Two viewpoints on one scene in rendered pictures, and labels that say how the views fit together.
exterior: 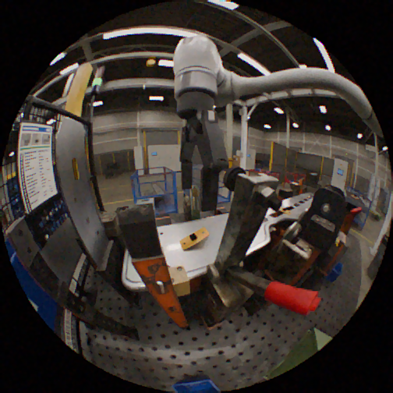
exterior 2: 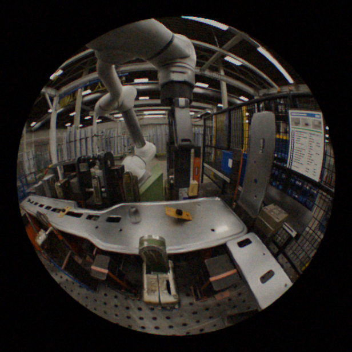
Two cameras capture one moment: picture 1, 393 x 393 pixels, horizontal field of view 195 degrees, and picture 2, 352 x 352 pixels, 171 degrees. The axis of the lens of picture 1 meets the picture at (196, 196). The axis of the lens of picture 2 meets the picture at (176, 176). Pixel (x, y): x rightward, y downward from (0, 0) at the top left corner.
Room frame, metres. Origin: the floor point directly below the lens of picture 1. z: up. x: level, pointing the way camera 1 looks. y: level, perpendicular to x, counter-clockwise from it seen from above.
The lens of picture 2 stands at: (0.50, 0.06, 1.23)
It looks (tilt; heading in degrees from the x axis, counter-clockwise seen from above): 19 degrees down; 193
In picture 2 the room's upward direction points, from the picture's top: straight up
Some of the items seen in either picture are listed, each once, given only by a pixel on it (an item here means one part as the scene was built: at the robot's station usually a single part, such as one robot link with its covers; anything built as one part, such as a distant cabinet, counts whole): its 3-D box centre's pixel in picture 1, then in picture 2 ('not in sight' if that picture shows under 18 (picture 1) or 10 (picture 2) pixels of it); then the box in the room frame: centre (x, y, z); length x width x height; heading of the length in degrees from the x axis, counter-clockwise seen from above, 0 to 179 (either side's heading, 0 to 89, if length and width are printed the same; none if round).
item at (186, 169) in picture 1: (186, 176); (182, 170); (0.31, 0.03, 1.17); 0.03 x 0.01 x 0.07; 111
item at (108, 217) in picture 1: (122, 253); (254, 248); (0.27, 0.30, 0.88); 0.08 x 0.08 x 0.36; 21
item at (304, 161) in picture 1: (320, 174); not in sight; (4.05, -6.82, 1.00); 3.64 x 0.14 x 2.00; 26
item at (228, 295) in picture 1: (217, 309); (171, 215); (0.09, -0.06, 0.88); 0.07 x 0.06 x 0.35; 21
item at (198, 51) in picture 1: (198, 59); (172, 51); (0.26, 0.00, 1.49); 0.13 x 0.11 x 0.16; 157
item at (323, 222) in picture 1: (290, 276); (124, 205); (0.13, -0.30, 0.91); 0.07 x 0.05 x 0.42; 21
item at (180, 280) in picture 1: (184, 306); (190, 218); (0.10, 0.03, 0.88); 0.04 x 0.04 x 0.36; 21
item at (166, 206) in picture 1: (154, 190); not in sight; (2.37, 0.97, 0.47); 1.20 x 0.80 x 0.95; 24
